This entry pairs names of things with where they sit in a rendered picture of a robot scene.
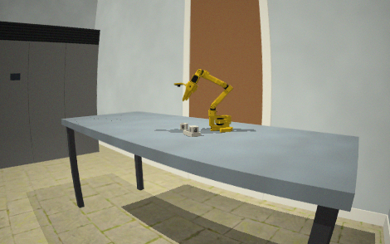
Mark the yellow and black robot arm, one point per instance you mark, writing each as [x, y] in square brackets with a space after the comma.
[222, 121]

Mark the white number cube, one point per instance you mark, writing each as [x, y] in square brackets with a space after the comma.
[193, 129]
[183, 126]

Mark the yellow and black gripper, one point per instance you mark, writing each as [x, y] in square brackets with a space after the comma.
[190, 88]

